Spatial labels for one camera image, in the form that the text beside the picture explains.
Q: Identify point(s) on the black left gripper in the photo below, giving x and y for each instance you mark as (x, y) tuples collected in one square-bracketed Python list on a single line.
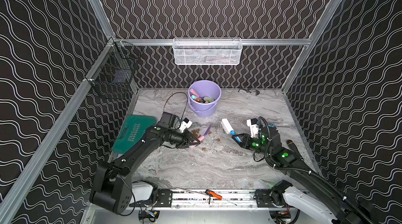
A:
[(187, 138)]

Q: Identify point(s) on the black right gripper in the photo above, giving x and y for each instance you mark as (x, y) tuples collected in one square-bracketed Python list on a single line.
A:
[(245, 140)]

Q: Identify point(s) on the small purple trowel pink handle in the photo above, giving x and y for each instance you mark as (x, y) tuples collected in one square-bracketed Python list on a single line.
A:
[(201, 138)]

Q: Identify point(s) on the white brush blue handle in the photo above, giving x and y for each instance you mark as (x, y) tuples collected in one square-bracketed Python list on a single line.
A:
[(227, 127)]

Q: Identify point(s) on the light green trowel wooden handle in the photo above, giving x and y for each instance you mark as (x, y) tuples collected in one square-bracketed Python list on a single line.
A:
[(208, 99)]

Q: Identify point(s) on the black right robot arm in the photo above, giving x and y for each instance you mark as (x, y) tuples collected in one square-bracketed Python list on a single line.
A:
[(325, 203)]

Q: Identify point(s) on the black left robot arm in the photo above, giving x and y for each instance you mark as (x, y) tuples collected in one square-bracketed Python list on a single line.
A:
[(113, 188)]

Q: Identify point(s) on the brown soil pieces on table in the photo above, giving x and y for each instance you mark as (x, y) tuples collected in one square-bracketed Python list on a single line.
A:
[(210, 141)]

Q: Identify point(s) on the purple plastic bucket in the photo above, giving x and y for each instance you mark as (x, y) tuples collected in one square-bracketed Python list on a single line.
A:
[(203, 97)]

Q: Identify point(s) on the black clamp on table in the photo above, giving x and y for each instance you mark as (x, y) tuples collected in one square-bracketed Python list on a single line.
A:
[(250, 90)]

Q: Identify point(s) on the green plastic tool case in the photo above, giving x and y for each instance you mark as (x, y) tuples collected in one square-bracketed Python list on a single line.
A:
[(132, 131)]

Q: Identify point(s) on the black orange screwdriver handle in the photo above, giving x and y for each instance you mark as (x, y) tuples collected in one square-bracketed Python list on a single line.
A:
[(294, 149)]

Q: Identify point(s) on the orange handled screwdriver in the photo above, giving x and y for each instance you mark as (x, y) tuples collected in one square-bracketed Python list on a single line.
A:
[(211, 194)]

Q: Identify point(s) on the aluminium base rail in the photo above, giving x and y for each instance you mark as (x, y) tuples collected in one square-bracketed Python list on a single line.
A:
[(233, 199)]

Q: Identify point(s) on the white wire basket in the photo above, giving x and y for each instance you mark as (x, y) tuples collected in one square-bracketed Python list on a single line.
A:
[(207, 51)]

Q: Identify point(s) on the black wire basket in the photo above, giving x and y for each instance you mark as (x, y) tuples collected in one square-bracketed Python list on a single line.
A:
[(114, 77)]

